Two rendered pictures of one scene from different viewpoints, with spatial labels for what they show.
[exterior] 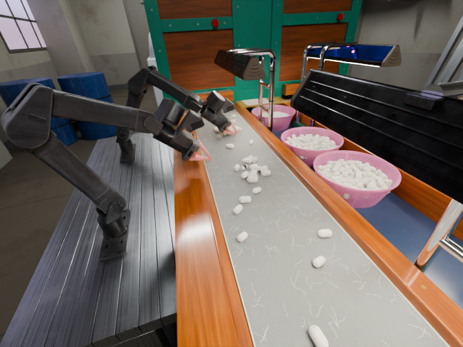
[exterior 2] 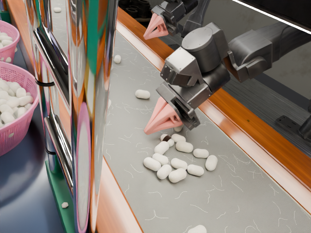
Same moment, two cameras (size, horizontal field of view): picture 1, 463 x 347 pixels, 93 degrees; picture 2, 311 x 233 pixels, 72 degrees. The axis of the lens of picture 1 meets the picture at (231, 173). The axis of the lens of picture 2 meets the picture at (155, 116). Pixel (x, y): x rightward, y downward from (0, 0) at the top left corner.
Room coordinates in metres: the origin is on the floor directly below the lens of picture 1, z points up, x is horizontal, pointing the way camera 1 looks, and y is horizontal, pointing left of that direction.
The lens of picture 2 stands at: (1.33, -0.20, 1.06)
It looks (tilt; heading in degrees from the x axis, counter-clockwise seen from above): 39 degrees down; 149
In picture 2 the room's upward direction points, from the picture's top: 16 degrees clockwise
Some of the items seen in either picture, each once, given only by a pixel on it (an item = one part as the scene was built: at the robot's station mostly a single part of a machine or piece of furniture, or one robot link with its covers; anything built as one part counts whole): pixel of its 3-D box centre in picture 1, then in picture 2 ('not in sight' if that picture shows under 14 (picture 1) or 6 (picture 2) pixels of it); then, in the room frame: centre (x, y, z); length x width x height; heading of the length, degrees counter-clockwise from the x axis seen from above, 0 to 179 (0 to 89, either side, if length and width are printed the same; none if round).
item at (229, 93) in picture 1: (211, 97); not in sight; (1.54, 0.11, 0.83); 0.30 x 0.06 x 0.07; 101
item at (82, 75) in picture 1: (67, 109); not in sight; (3.10, 2.20, 0.42); 1.16 x 0.70 x 0.84; 106
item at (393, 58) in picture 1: (342, 51); not in sight; (1.23, -0.59, 1.08); 0.62 x 0.08 x 0.07; 11
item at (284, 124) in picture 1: (273, 118); not in sight; (1.34, -0.28, 0.72); 0.27 x 0.27 x 0.10
